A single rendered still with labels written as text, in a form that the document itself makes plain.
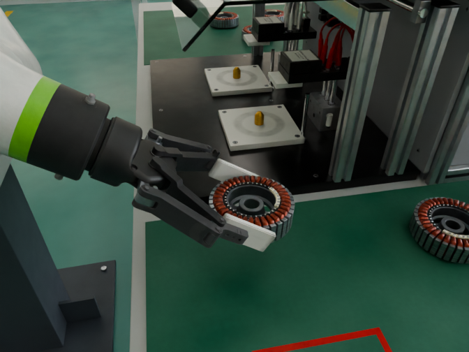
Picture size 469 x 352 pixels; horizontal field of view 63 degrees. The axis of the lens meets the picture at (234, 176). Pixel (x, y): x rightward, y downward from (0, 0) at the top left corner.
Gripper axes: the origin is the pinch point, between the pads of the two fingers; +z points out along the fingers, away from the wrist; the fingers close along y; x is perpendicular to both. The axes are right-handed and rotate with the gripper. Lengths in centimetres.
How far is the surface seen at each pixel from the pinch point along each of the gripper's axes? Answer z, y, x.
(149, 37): -16, -102, -16
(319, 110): 16.9, -30.5, 8.3
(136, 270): -8.8, 1.0, -16.4
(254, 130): 7.0, -29.5, -1.5
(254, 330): 4.3, 11.9, -8.8
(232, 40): 9, -95, -1
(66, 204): -18, -106, -104
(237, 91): 5.6, -48.7, -1.7
